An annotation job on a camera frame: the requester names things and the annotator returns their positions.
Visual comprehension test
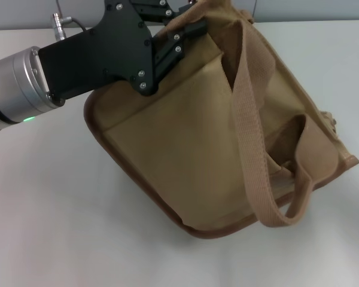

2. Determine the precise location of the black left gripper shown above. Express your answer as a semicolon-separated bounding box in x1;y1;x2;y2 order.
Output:
36;0;208;106

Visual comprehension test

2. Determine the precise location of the khaki canvas food bag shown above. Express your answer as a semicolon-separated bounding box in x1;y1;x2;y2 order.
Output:
83;0;359;240

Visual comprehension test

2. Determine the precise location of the left gripper connector cable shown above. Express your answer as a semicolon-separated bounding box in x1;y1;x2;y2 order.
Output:
49;13;88;40

